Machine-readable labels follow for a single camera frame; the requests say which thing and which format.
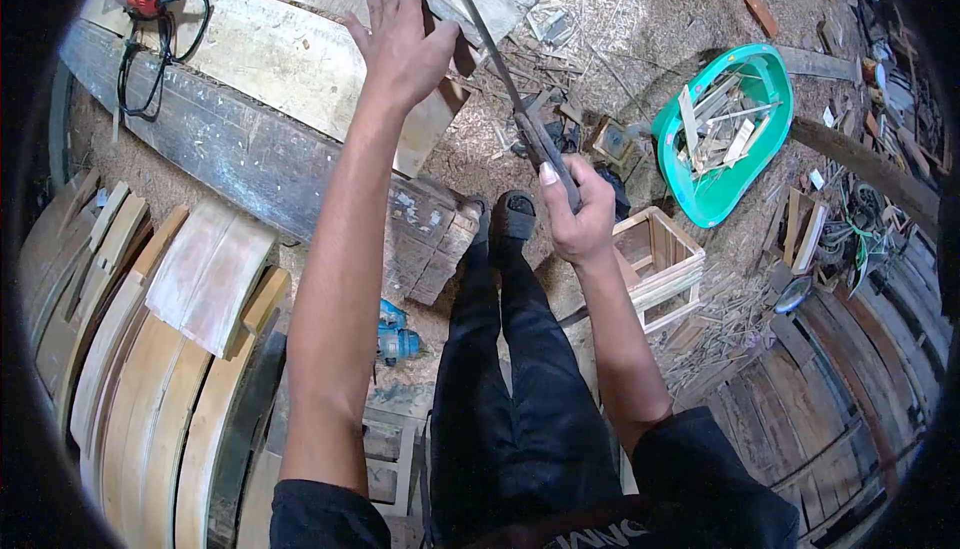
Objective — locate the leaning wooden frames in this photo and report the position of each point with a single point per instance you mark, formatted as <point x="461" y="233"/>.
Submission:
<point x="804" y="230"/>

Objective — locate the teal plastic basin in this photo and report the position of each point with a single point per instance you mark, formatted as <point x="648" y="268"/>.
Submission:
<point x="731" y="189"/>

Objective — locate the small square wooden frame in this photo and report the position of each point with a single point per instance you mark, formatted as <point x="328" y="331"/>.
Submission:
<point x="611" y="142"/>

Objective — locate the person's body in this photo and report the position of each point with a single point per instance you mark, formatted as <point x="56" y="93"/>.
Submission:
<point x="705" y="481"/>

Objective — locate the open wooden crate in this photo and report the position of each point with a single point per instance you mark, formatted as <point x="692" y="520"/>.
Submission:
<point x="664" y="264"/>

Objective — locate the person's left thumb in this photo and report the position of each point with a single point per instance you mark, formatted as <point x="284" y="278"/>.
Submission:
<point x="445" y="40"/>

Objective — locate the long dark wooden beam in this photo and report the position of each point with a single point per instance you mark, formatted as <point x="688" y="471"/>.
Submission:
<point x="247" y="151"/>

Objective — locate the person's left little finger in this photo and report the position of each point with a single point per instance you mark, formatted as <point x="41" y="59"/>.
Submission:
<point x="355" y="26"/>

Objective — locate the blue power drill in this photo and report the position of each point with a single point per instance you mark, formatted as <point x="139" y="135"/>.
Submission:
<point x="394" y="335"/>

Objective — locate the person's right hand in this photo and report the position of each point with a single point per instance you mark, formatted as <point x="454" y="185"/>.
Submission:
<point x="581" y="222"/>

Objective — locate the person's left hand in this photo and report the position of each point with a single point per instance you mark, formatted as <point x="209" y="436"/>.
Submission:
<point x="397" y="50"/>

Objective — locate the person's legs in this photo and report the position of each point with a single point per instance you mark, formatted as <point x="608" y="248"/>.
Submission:
<point x="517" y="399"/>

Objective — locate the pile of wood scraps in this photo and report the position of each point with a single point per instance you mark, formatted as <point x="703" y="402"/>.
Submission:
<point x="716" y="128"/>

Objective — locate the person's right fingers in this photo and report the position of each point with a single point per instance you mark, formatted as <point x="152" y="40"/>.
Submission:
<point x="597" y="183"/>

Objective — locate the pale wooden slat frame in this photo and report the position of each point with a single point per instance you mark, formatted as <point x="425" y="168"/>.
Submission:
<point x="394" y="459"/>

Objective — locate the stack of curved wooden boards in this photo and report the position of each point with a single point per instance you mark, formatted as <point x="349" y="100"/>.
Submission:
<point x="150" y="354"/>

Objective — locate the red brick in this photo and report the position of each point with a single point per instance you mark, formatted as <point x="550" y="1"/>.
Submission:
<point x="761" y="13"/>

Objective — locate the dark curved wooden pole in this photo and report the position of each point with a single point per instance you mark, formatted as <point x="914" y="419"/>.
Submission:
<point x="870" y="166"/>

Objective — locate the wide pale wooden plank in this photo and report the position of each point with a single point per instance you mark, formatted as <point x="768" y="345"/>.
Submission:
<point x="277" y="61"/>

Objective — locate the brown wooden board piece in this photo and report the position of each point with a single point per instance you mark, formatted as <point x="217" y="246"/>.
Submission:
<point x="439" y="117"/>

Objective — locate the person's right thumb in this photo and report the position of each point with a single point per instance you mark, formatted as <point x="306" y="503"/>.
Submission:
<point x="553" y="185"/>

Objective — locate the wooden plank platform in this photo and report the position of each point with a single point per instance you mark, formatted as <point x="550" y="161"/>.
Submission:
<point x="825" y="399"/>

